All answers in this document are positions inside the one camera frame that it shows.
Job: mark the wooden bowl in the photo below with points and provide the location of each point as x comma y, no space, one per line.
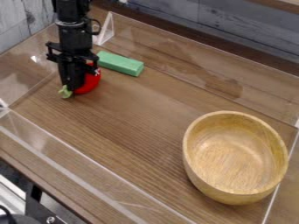
235,157

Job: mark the clear acrylic tray wall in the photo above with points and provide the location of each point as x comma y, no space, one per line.
86,186

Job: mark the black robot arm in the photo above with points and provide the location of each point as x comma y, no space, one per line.
71,11

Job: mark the green rectangular block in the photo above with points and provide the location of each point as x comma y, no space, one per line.
119,63

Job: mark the black metal table clamp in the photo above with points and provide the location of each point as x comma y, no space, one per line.
36,210

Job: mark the red plush strawberry toy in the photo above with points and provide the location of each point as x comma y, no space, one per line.
91,82

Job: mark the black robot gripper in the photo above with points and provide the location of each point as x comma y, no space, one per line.
75,45

